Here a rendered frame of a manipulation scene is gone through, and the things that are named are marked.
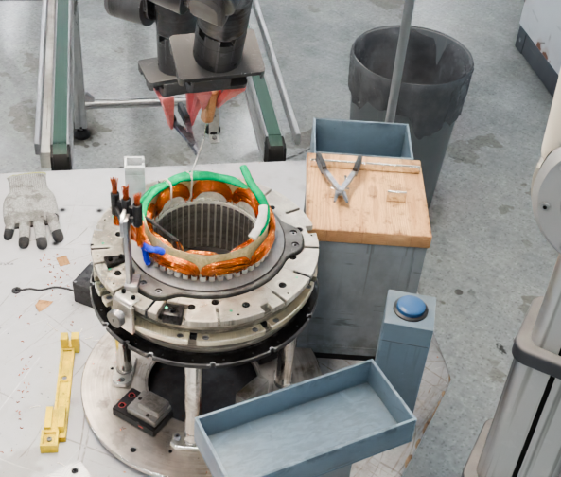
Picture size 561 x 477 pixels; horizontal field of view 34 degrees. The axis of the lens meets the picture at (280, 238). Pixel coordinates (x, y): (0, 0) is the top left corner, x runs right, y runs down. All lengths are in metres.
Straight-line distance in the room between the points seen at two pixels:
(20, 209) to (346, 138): 0.65
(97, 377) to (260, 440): 0.44
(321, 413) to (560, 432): 0.29
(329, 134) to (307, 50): 2.43
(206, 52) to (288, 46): 3.04
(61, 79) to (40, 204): 0.54
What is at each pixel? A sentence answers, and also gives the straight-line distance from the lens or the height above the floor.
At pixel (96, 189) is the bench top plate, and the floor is 0.78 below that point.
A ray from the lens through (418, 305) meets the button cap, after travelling 1.33.
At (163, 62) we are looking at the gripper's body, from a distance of 1.30.
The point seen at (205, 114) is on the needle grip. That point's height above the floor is 1.31.
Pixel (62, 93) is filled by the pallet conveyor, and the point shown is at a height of 0.76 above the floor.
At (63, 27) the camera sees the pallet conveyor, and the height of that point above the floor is 0.76.
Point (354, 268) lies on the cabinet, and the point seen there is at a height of 0.99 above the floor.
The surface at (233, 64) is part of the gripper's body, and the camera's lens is 1.08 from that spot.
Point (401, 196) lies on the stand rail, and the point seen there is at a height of 1.08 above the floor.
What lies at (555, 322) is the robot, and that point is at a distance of 1.10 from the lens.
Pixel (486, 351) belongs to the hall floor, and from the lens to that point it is 2.79.
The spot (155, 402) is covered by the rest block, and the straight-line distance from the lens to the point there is 1.45.
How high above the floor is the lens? 1.95
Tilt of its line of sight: 40 degrees down
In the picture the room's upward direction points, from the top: 5 degrees clockwise
